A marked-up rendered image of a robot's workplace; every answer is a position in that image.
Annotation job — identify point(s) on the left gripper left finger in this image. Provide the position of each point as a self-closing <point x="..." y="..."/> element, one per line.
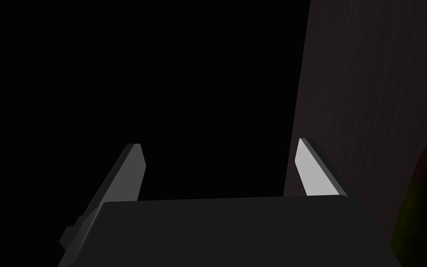
<point x="126" y="178"/>

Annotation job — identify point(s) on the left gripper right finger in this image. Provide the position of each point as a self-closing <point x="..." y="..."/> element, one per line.
<point x="315" y="174"/>

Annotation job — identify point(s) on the dark brown wooden table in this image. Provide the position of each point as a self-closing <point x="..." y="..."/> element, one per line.
<point x="365" y="92"/>

